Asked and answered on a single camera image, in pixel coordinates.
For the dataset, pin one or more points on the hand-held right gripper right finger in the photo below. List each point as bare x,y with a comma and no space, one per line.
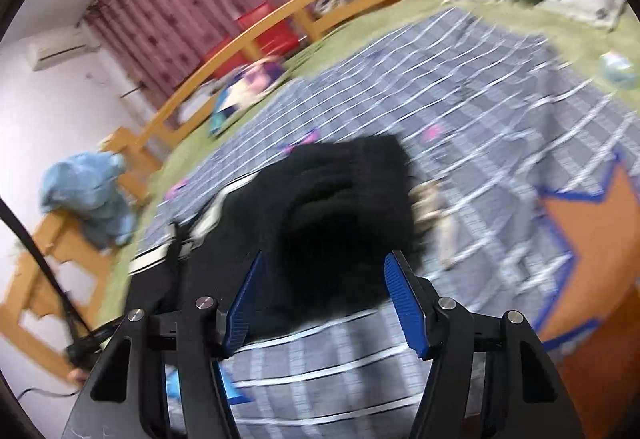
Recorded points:
407,309

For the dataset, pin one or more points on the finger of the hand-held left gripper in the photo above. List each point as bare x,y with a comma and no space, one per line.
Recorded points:
180,244

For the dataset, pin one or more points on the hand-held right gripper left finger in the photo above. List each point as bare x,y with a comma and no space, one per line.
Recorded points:
245,304

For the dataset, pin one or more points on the black pants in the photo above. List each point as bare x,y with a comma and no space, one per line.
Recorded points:
330,199

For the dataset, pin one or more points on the person's left hand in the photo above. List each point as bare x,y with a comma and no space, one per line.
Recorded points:
77,375

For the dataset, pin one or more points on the blue plush blanket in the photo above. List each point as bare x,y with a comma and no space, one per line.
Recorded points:
85,189

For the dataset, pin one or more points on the colourful geometric pillow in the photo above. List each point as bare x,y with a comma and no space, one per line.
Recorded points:
245,89

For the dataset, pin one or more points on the grey plaid star blanket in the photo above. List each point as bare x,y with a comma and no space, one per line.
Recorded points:
450,119

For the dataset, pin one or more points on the red chair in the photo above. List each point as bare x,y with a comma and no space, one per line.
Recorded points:
265,26
220,50

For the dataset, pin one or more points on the white air conditioner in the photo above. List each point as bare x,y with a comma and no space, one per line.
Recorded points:
60,48

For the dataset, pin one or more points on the green bed sheet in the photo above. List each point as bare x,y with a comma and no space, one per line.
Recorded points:
575,44

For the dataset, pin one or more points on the small light blue toy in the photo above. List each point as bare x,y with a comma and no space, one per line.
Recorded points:
617,69

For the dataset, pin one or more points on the wooden bed frame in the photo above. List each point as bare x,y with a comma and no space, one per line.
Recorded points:
260,26

